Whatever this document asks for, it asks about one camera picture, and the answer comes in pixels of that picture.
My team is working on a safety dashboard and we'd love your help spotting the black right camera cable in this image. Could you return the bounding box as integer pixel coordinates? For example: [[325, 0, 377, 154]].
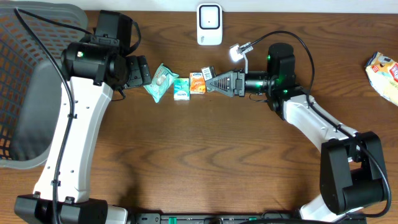
[[247, 30, 392, 218]]

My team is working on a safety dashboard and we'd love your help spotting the Zam-Buk ointment tin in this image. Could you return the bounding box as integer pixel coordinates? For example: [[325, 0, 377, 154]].
[[201, 66, 216, 81]]

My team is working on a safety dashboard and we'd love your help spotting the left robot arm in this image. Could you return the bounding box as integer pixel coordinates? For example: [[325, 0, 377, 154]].
[[14, 10, 151, 223]]

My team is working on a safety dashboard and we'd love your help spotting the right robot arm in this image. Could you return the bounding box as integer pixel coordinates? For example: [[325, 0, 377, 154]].
[[206, 43, 392, 222]]

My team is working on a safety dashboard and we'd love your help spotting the white barcode scanner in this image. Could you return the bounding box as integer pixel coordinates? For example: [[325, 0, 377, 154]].
[[197, 3, 223, 45]]

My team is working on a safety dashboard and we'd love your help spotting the large yellow wipes packet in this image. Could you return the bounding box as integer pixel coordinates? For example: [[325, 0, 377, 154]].
[[365, 52, 397, 105]]

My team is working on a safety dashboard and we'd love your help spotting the mint Zappy wipes packet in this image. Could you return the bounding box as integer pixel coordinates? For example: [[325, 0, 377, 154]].
[[144, 63, 179, 103]]

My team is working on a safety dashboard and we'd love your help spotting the grey plastic mesh basket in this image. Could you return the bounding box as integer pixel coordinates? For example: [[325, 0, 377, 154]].
[[1, 1, 88, 169]]

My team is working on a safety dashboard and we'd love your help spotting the teal tissue pack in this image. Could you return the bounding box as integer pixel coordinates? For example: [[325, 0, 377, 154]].
[[174, 78, 190, 101]]

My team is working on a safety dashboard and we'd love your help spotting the black camera cable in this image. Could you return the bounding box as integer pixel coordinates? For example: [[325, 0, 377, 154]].
[[12, 7, 94, 224], [247, 30, 392, 218]]

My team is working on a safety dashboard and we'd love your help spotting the black left camera cable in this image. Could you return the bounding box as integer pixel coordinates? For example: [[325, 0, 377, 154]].
[[12, 7, 94, 224]]

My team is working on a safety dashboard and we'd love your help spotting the orange tissue pack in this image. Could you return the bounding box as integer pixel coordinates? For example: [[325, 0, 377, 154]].
[[189, 72, 206, 94]]

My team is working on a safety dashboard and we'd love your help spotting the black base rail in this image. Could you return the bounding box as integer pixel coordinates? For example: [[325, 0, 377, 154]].
[[127, 213, 292, 224]]

